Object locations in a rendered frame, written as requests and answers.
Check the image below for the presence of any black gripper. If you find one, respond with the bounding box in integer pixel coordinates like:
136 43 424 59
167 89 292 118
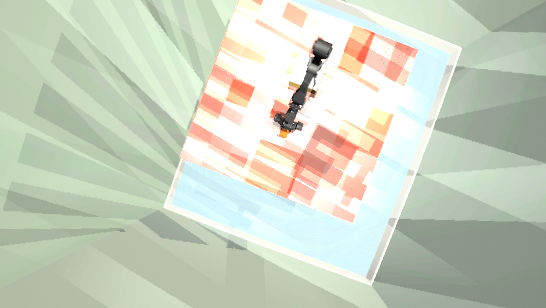
273 113 304 131

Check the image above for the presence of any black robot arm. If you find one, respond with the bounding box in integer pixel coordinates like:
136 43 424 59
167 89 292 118
283 38 333 130

